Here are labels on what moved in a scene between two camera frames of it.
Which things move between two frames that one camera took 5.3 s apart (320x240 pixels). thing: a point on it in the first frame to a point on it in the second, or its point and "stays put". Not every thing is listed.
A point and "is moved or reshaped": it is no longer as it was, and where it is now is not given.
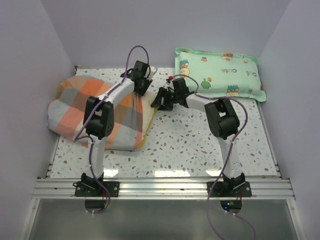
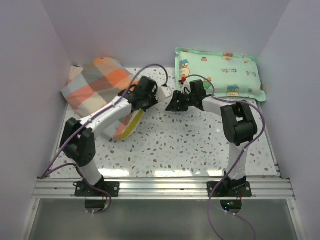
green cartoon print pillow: (218, 74) stays put
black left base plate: (91, 188) stays put
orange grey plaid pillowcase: (66, 113) is moved or reshaped
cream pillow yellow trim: (148, 113) to (127, 124)
